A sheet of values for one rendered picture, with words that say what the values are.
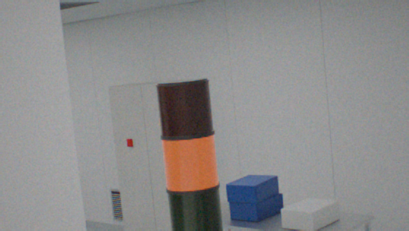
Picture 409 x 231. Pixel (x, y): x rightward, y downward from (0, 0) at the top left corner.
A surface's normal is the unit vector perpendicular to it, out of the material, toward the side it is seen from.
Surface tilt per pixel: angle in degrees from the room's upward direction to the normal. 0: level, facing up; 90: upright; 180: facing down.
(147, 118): 90
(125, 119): 90
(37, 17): 90
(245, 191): 90
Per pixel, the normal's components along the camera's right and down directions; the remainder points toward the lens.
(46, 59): 0.75, 0.00
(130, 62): -0.66, 0.14
